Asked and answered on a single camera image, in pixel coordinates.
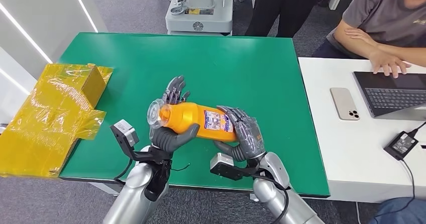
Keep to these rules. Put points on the standing person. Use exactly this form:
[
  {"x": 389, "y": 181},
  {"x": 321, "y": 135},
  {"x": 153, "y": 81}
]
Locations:
[{"x": 266, "y": 9}]

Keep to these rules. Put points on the black power adapter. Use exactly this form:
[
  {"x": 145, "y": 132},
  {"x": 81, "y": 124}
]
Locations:
[{"x": 401, "y": 145}]

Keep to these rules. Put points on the person's leg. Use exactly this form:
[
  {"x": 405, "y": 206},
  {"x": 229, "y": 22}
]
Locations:
[{"x": 399, "y": 212}]

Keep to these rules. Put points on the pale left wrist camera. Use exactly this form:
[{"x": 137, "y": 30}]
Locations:
[{"x": 128, "y": 132}]

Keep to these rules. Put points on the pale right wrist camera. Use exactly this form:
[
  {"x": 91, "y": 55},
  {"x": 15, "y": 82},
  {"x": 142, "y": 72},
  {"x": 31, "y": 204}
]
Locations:
[{"x": 221, "y": 160}]

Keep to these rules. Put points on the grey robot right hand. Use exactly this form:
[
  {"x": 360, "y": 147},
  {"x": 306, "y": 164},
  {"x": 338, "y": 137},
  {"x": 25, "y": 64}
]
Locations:
[{"x": 249, "y": 139}]

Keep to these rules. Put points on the seated person's left forearm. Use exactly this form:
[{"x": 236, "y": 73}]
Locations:
[{"x": 406, "y": 53}]

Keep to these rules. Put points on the seated person's left hand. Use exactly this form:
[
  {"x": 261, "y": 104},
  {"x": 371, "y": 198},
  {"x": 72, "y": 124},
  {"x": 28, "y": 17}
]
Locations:
[{"x": 360, "y": 35}]

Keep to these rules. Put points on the white robot base machine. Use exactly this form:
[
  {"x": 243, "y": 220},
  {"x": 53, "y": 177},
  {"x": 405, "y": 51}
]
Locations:
[{"x": 199, "y": 16}]

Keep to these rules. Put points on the seated person's right forearm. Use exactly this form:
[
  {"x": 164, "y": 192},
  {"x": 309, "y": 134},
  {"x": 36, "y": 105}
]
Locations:
[{"x": 353, "y": 45}]

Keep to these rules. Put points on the seated person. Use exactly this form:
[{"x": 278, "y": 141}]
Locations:
[{"x": 382, "y": 13}]

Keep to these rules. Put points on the beige smartphone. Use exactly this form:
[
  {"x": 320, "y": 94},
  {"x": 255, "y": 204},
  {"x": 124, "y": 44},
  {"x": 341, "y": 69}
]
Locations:
[{"x": 344, "y": 104}]

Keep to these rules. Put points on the orange bottle with clear cap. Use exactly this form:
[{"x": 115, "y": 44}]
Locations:
[{"x": 186, "y": 119}]

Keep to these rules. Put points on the seated person's right hand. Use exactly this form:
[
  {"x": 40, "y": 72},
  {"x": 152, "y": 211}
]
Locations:
[{"x": 387, "y": 61}]

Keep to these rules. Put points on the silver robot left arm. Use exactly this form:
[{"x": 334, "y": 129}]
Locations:
[{"x": 133, "y": 196}]

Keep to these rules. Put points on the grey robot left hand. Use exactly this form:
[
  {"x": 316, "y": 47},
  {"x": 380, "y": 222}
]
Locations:
[{"x": 166, "y": 141}]

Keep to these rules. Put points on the dark grey laptop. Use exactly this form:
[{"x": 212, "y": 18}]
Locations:
[{"x": 392, "y": 97}]

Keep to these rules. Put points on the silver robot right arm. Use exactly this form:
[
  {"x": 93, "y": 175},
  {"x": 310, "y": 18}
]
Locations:
[{"x": 269, "y": 192}]

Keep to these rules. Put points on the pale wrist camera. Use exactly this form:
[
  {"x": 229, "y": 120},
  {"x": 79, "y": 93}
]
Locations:
[
  {"x": 128, "y": 132},
  {"x": 221, "y": 160}
]

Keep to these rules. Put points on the yellow taped cardboard box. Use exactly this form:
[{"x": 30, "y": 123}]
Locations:
[{"x": 43, "y": 122}]

